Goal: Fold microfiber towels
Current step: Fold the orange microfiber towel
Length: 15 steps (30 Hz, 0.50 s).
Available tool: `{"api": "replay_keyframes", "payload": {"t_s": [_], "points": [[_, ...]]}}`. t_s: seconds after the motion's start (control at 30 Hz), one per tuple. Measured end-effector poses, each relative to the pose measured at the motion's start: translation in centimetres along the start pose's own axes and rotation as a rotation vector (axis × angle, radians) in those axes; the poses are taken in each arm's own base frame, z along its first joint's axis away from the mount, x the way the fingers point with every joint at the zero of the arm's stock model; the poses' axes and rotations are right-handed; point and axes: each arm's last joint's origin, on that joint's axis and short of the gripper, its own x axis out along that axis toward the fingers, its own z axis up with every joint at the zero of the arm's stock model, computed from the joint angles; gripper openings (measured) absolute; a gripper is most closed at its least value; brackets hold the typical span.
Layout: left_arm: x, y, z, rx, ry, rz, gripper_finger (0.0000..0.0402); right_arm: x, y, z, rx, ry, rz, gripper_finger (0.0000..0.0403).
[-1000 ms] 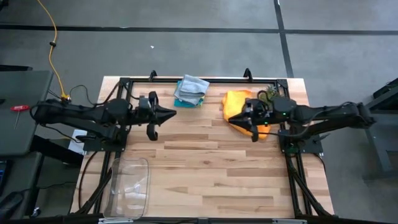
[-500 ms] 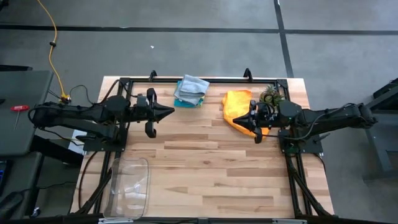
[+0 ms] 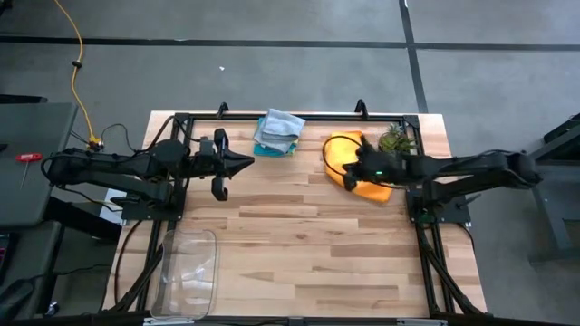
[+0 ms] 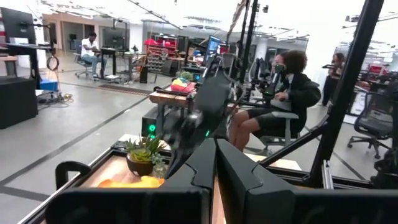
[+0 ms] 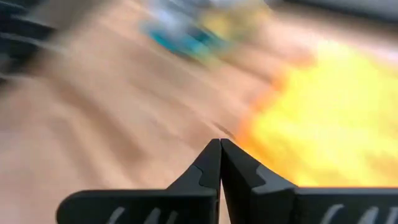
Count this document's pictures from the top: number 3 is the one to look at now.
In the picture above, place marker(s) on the grey desk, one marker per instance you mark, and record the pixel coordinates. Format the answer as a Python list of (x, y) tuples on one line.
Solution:
[(31, 158)]

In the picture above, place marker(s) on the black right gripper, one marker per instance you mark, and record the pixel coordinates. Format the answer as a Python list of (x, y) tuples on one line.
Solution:
[(385, 165)]

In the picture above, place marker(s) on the grey microfiber towel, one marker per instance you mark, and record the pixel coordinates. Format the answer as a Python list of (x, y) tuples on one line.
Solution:
[(278, 127)]

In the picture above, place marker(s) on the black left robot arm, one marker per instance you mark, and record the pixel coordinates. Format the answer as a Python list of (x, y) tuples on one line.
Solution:
[(113, 165)]

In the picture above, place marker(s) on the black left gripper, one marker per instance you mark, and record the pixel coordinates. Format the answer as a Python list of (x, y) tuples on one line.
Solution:
[(204, 164)]

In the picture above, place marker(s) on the orange microfiber towel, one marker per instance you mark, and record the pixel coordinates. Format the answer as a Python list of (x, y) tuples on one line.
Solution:
[(340, 149)]

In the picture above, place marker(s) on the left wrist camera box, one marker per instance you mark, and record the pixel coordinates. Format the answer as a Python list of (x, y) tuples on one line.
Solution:
[(206, 147)]

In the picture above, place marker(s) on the potted succulent plant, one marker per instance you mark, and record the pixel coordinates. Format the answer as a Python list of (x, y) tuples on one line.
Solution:
[(396, 139)]

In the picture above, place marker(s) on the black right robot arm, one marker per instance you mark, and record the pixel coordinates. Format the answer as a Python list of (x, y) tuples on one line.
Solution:
[(476, 167)]

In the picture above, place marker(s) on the grey metal stand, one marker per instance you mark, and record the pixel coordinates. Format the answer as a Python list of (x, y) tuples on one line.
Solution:
[(557, 190)]

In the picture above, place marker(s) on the clear plastic bin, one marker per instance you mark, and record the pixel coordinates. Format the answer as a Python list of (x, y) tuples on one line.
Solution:
[(186, 271)]

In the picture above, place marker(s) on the black aluminium table frame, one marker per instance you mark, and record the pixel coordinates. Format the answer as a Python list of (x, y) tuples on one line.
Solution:
[(335, 118)]

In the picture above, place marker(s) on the teal microfiber towel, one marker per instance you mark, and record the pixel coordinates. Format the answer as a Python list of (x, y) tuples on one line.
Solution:
[(267, 153)]

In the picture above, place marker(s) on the yellow microfiber towel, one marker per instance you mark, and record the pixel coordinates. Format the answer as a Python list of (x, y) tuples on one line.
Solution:
[(294, 147)]

